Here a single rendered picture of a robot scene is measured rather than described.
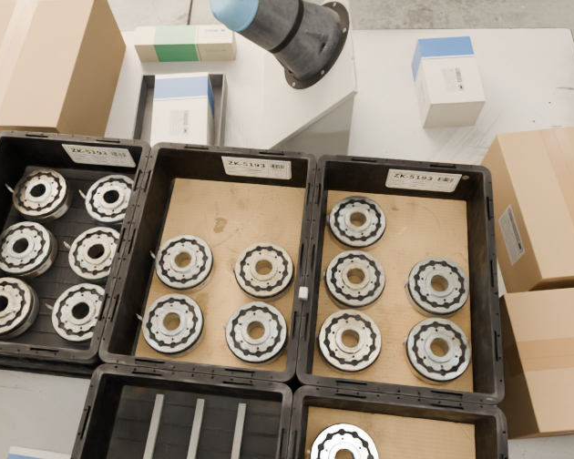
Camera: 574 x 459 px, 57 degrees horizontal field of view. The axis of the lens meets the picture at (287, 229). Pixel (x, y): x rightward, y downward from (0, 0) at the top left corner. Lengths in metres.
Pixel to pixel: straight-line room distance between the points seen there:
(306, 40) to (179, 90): 0.33
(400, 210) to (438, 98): 0.32
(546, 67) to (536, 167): 0.44
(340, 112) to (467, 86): 0.34
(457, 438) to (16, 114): 0.99
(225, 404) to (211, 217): 0.34
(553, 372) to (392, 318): 0.26
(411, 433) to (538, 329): 0.27
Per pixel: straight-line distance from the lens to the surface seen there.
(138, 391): 0.95
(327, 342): 0.89
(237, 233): 1.00
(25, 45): 1.30
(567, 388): 0.96
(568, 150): 1.15
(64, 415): 1.12
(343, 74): 1.04
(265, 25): 1.04
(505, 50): 1.50
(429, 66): 1.29
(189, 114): 1.20
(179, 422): 0.92
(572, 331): 0.99
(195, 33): 1.41
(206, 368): 0.82
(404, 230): 1.01
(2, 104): 1.22
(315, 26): 1.08
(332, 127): 1.09
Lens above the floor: 1.73
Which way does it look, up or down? 65 degrees down
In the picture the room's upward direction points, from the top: 4 degrees counter-clockwise
